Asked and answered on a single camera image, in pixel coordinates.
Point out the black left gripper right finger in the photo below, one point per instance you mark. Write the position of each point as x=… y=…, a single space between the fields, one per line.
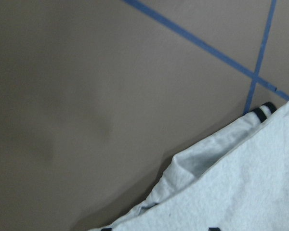
x=214 y=226

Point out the grey cartoon print t-shirt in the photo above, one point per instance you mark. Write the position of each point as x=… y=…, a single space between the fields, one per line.
x=238 y=176

